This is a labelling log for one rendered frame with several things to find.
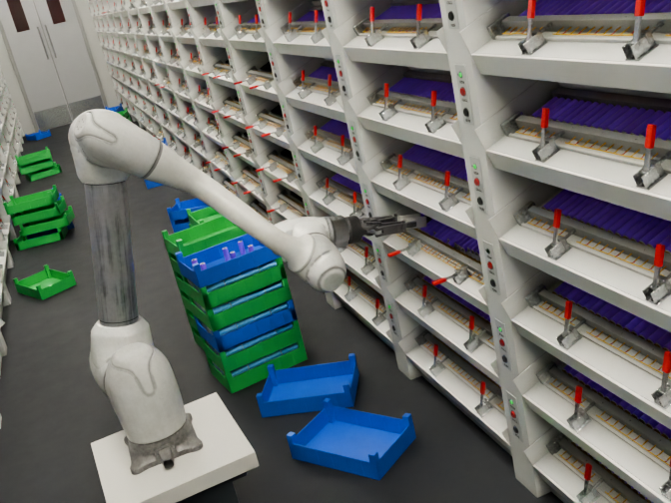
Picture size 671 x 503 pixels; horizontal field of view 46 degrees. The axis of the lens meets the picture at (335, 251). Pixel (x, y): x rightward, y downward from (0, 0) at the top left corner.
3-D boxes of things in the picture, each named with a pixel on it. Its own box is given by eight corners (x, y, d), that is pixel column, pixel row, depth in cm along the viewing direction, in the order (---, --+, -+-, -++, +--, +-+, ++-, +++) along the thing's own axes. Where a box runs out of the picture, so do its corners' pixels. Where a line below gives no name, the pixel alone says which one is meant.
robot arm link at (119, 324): (106, 415, 202) (86, 385, 221) (167, 400, 210) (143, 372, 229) (71, 113, 183) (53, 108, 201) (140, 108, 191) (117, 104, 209)
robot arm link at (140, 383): (135, 453, 189) (106, 375, 181) (115, 423, 204) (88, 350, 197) (197, 423, 195) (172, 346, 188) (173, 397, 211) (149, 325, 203)
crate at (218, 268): (200, 288, 254) (193, 265, 252) (181, 273, 272) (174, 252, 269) (282, 256, 266) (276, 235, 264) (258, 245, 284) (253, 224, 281)
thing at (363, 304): (399, 352, 259) (378, 322, 253) (335, 295, 313) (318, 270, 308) (446, 314, 261) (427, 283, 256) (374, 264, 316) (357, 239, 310)
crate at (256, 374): (232, 393, 268) (226, 373, 265) (211, 373, 285) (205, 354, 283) (308, 359, 280) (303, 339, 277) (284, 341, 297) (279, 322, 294)
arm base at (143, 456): (134, 485, 187) (127, 466, 185) (124, 440, 207) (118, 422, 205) (207, 456, 191) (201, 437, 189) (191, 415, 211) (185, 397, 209)
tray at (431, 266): (496, 319, 182) (478, 289, 179) (389, 252, 237) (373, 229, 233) (560, 266, 185) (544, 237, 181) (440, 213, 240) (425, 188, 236)
